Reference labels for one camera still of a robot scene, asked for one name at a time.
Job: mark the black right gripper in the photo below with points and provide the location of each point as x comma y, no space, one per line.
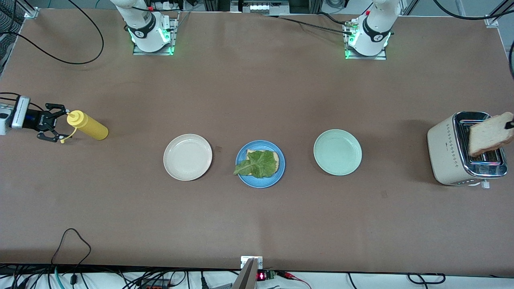
35,120

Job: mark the white bread slice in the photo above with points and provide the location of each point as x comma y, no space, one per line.
277,160
488,134

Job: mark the yellow squeeze bottle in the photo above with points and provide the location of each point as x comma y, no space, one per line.
94,128

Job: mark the green lettuce leaf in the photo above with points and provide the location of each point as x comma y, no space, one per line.
261,162

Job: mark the beige plate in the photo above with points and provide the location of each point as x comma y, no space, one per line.
187,157

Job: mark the pale green plate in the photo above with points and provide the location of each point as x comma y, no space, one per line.
337,152

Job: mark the blue plate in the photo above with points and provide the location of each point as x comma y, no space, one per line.
257,184

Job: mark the cream toaster with chrome top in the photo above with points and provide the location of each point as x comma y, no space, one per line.
443,156

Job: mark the grey checkered fabric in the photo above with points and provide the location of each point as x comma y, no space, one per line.
6,24

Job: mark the white power strip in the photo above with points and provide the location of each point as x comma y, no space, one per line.
176,4

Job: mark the lit electronics box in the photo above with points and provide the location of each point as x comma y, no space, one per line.
261,7

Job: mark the red LED display module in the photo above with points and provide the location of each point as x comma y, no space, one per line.
262,276

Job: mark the aluminium corner bracket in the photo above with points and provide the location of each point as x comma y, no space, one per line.
490,21
31,13

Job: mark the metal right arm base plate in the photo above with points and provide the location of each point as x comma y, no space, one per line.
154,53

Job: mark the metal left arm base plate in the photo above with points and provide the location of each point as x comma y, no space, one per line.
369,58

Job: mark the white table edge bracket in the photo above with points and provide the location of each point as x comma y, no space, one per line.
245,261

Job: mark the grey camera pole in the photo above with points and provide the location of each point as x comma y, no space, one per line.
247,281

